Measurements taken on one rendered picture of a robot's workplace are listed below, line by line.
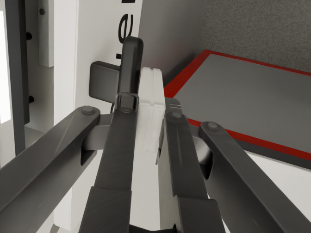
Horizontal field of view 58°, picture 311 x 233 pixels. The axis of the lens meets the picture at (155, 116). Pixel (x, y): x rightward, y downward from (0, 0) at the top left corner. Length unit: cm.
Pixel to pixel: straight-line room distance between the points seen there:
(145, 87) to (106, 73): 4
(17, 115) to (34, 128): 13
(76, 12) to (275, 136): 37
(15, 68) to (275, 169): 31
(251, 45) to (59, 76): 94
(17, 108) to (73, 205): 10
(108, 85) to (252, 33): 92
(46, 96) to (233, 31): 85
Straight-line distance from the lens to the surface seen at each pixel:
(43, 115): 36
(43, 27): 31
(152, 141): 16
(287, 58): 111
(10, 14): 23
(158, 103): 15
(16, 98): 24
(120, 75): 20
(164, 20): 57
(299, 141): 49
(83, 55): 20
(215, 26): 110
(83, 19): 20
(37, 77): 35
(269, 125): 51
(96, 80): 21
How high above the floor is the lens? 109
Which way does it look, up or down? 61 degrees down
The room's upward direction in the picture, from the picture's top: 139 degrees counter-clockwise
